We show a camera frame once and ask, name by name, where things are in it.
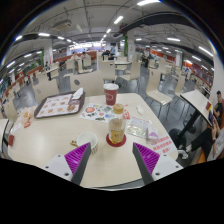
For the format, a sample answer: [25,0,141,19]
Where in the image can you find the beige cafeteria chairs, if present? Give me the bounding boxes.
[0,53,208,124]

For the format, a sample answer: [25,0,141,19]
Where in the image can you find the flat round red coaster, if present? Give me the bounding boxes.
[105,133,127,148]

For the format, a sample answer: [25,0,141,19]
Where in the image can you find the red box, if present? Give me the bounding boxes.
[7,133,16,147]

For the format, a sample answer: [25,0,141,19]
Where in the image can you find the dark brown food tray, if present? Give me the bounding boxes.
[33,90,86,120]

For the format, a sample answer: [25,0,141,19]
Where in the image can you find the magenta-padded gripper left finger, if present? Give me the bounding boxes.
[41,142,92,186]

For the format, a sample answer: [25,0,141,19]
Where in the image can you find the small purple packet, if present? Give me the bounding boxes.
[145,127,160,141]

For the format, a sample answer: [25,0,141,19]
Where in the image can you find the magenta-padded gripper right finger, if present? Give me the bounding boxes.
[131,142,183,186]

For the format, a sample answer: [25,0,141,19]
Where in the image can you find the clear bottle with yellow drink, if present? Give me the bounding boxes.
[108,103,127,145]

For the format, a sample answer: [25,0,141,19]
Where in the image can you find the small white wrapper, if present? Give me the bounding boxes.
[135,104,145,116]

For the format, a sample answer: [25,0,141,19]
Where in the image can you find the ceiling strip lights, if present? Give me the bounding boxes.
[4,0,214,69]

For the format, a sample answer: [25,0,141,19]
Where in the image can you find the white napkin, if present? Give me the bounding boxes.
[71,87,84,100]

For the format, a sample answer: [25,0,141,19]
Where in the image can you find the white printed card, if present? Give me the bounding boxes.
[9,120,23,134]

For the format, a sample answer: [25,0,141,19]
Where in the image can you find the printed paper flyer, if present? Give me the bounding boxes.
[79,102,114,123]

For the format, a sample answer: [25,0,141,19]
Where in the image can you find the small red snack packet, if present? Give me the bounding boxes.
[122,108,131,120]

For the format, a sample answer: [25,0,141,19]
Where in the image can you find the pink table sticker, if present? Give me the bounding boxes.
[150,134,174,156]

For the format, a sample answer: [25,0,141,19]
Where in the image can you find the clear plastic packet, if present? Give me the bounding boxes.
[125,115,153,139]

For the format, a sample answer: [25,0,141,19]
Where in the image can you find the red paper cup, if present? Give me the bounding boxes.
[102,82,120,107]

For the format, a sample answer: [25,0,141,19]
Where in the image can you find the ceiling air conditioner unit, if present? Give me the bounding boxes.
[52,19,73,32]

